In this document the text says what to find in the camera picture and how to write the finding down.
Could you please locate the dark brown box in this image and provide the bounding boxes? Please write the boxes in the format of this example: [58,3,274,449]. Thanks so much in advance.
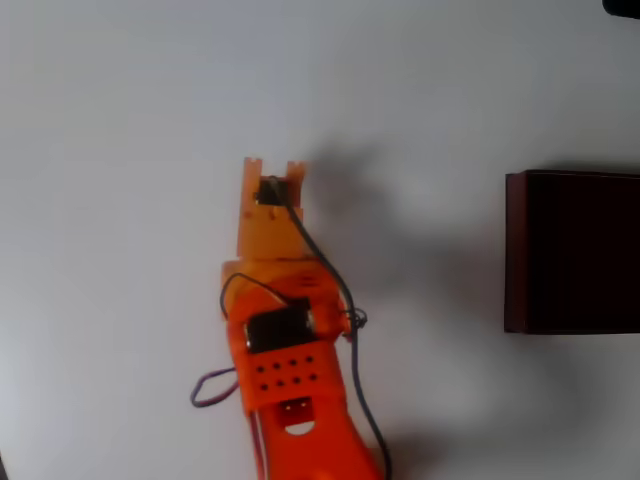
[503,169,640,337]

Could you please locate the thin black wire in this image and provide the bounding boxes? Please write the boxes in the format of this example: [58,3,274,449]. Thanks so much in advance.
[217,272,301,322]

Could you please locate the thick black cable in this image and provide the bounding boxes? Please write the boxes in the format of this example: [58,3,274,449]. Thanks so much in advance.
[267,175,394,480]

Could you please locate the purple wire loop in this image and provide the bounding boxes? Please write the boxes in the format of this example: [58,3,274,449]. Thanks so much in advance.
[189,366,242,410]

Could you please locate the black object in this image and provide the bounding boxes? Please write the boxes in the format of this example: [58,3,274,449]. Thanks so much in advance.
[601,0,640,21]

